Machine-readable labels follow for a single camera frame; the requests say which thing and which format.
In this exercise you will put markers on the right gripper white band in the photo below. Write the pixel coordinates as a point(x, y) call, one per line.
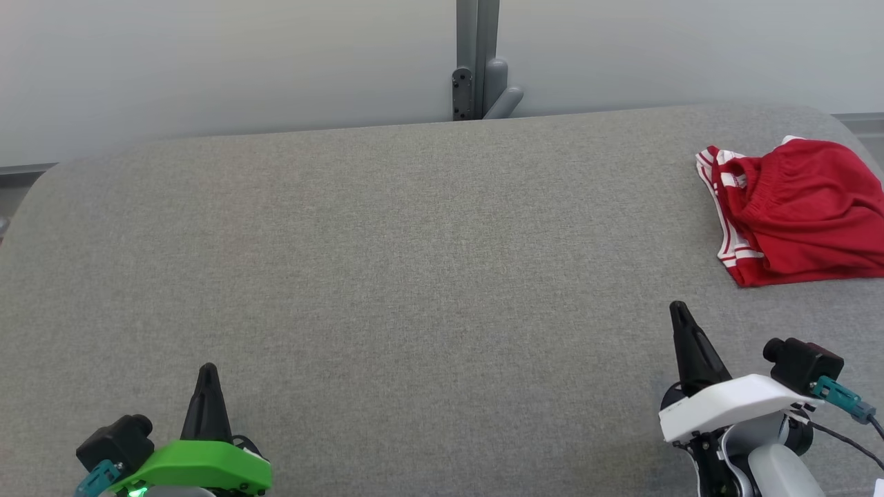
point(732, 404)

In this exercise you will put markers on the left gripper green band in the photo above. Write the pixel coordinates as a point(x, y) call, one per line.
point(200, 466)

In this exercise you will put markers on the red Bulls jersey white sleeves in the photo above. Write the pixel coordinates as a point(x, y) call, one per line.
point(732, 248)

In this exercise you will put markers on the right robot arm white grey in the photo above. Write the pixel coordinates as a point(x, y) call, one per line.
point(773, 469)

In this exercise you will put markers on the grey fabric sofa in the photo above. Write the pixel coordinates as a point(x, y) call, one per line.
point(414, 310)

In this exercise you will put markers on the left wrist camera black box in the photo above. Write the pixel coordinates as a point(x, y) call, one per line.
point(114, 442)

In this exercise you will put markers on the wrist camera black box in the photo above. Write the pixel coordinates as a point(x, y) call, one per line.
point(804, 362)
point(114, 442)

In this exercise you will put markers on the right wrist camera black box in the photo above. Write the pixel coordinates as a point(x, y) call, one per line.
point(804, 362)

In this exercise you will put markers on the grey metal stand with bracket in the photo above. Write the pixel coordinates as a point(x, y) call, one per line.
point(476, 62)

